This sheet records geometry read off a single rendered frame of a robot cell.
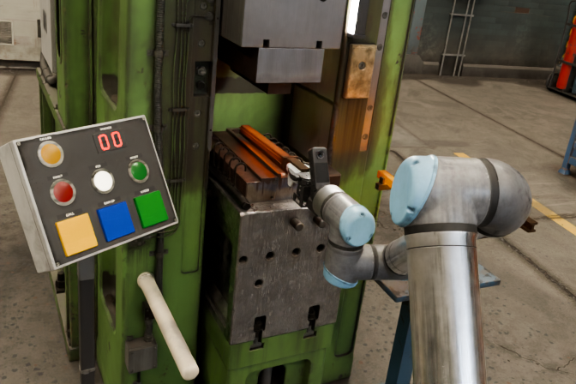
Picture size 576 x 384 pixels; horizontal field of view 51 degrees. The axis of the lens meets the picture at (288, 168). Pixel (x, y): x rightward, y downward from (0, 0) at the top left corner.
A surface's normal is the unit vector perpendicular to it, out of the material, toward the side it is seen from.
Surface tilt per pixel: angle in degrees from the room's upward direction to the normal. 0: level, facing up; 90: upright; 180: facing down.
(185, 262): 90
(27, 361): 0
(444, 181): 49
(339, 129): 90
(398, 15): 90
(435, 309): 64
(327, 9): 90
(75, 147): 60
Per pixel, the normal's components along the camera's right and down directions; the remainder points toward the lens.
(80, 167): 0.73, -0.20
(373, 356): 0.11, -0.93
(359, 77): 0.44, 0.37
